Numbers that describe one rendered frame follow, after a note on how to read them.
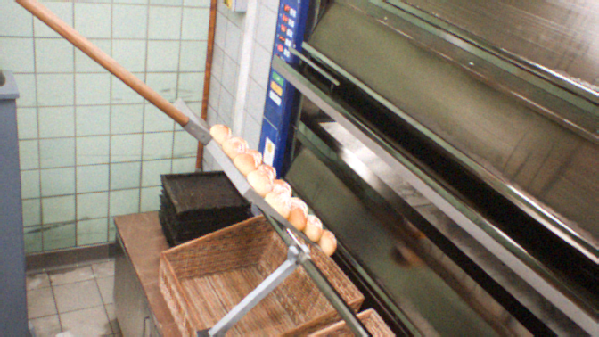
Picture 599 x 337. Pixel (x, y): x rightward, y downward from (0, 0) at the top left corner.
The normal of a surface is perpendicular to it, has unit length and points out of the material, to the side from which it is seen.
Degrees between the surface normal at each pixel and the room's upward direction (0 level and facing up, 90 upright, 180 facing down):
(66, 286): 0
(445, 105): 70
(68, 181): 90
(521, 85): 90
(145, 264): 0
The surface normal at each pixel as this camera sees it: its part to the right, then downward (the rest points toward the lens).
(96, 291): 0.16, -0.87
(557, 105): -0.88, 0.09
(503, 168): -0.76, -0.22
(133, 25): 0.46, 0.48
